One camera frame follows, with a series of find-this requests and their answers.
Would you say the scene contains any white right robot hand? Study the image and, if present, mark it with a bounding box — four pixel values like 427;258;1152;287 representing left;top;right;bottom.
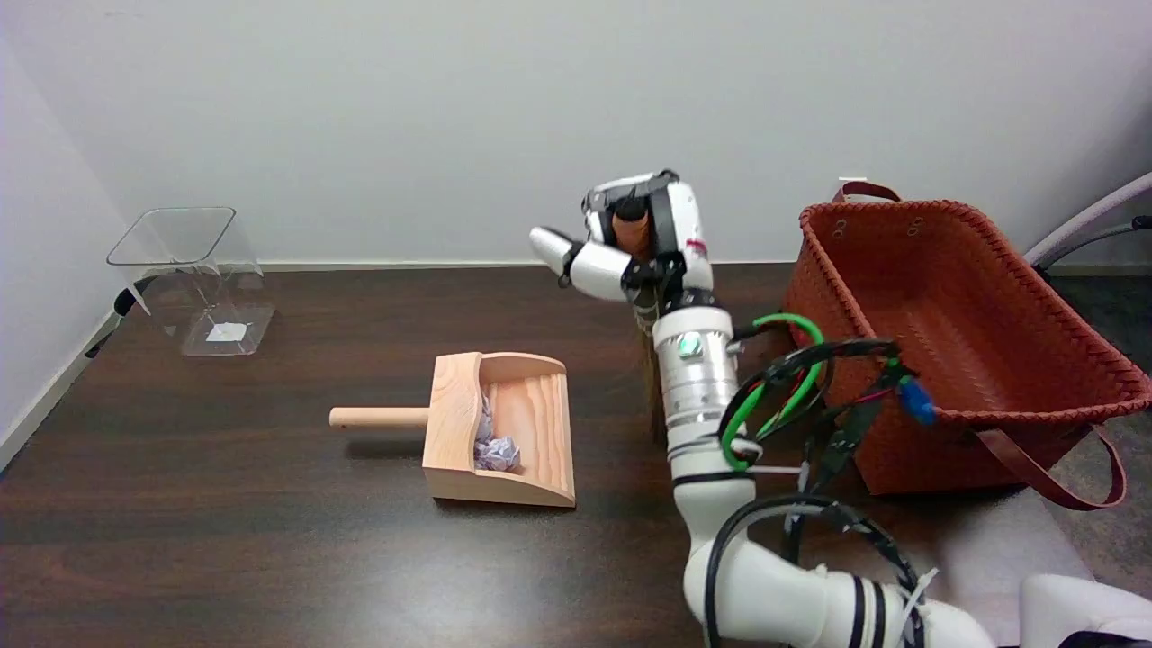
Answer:
529;169;717;313

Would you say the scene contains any straw hand broom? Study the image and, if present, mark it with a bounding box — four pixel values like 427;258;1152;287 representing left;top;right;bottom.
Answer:
615;200;669;444

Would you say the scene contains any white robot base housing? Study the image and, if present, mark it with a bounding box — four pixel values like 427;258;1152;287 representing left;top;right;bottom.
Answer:
1019;573;1152;648

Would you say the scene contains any brown woven basket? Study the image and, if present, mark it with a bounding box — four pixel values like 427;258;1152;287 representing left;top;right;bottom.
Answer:
780;180;1152;511

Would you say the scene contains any wooden dustpan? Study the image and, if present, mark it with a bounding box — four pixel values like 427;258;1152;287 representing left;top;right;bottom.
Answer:
328;352;577;509

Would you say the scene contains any crumpled paper ball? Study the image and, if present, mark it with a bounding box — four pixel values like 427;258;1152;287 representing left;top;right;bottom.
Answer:
473;396;524;474

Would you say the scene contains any clear plastic container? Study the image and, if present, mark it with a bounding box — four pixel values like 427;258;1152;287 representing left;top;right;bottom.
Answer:
106;207;277;358

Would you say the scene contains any green cable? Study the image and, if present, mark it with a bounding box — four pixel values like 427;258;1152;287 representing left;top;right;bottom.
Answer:
720;312;826;473

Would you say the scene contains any black cable bundle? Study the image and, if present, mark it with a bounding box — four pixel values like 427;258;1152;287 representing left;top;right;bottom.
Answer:
724;337;904;491

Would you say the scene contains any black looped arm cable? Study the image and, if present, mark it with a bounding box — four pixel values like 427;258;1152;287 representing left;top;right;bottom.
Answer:
703;493;930;648

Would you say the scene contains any blue cable connector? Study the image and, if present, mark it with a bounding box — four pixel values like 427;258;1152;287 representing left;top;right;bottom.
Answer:
898;378;938;426

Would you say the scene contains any grey hose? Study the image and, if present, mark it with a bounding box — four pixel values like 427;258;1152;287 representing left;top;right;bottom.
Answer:
1024;171;1152;268

